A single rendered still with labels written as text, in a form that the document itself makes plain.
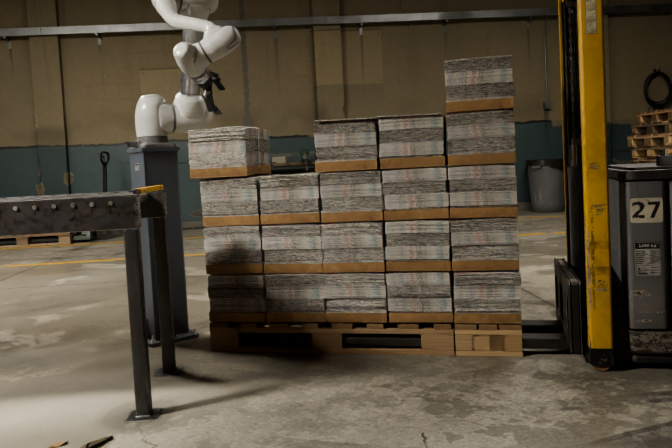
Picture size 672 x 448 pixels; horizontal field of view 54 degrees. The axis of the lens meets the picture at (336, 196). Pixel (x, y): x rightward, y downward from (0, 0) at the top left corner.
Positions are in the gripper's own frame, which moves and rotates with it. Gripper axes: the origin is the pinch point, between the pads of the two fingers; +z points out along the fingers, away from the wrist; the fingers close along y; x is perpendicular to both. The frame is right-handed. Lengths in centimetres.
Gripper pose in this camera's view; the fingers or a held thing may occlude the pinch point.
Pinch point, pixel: (219, 100)
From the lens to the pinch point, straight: 319.4
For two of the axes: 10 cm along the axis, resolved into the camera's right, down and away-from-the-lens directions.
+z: 2.4, 4.0, 8.9
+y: -0.5, 9.2, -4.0
